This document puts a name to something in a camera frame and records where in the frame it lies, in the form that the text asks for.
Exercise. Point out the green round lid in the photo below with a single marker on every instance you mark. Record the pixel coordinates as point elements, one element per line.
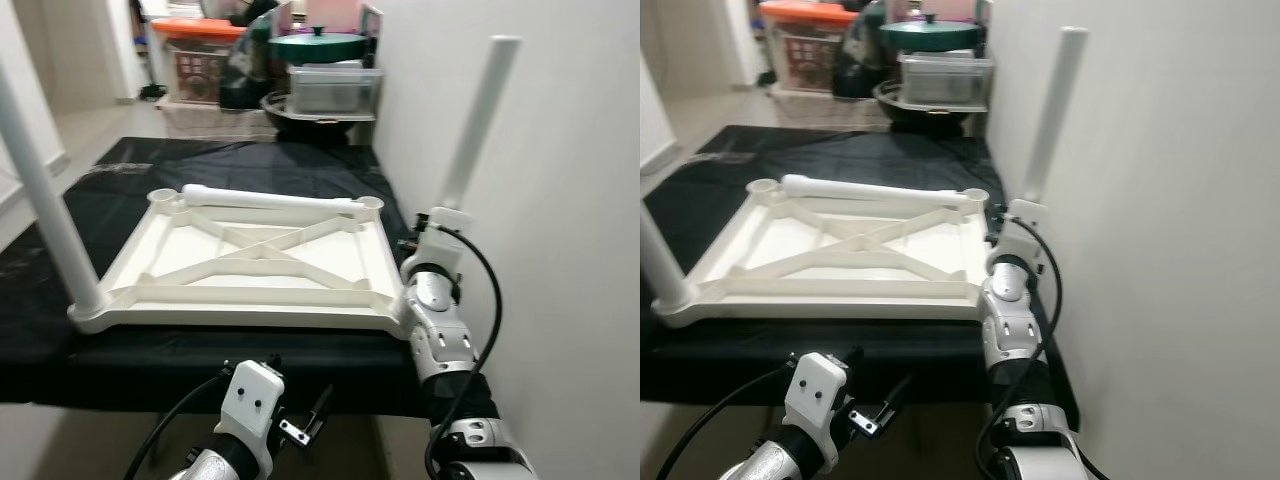
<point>318,48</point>
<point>930,35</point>

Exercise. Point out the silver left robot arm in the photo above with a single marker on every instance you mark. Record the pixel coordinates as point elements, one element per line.
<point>790,462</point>
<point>225,465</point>

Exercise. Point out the white plastic table top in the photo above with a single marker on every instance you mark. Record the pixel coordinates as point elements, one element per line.
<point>800,255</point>
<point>200,260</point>

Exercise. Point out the beige patterned box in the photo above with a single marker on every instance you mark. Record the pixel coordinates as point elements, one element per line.
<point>820,108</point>
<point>210,120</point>

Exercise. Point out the pink box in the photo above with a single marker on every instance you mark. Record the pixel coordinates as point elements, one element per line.
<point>945,8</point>
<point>335,12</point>

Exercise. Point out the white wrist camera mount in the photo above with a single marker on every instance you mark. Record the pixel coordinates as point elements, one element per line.
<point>435,250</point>
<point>1015,240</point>
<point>252,400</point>
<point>815,395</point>

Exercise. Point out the black round basin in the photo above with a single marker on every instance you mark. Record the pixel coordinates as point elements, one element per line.
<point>910,118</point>
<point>300,128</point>

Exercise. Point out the clear plastic container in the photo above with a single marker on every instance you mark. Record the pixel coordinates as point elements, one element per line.
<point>945,82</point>
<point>335,92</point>

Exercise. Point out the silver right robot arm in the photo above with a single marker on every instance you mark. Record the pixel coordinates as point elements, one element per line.
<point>1010,320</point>
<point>440,330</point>

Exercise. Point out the orange-lidded clear storage bin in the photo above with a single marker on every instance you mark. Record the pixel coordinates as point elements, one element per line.
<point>805,55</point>
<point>195,70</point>

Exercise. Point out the clear tape strip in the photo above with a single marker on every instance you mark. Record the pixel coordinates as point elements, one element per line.
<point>722,156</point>
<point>115,168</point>

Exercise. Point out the black tablecloth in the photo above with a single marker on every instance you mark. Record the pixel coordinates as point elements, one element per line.
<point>250,160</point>
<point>850,150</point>

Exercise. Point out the black plastic bag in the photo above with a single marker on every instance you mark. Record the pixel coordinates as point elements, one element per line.
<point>860,65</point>
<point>245,80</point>

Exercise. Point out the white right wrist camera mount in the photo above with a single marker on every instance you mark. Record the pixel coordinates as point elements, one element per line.
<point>435,250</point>
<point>1015,240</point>

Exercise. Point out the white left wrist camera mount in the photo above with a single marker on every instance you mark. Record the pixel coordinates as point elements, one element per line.
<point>815,395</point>
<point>252,400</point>

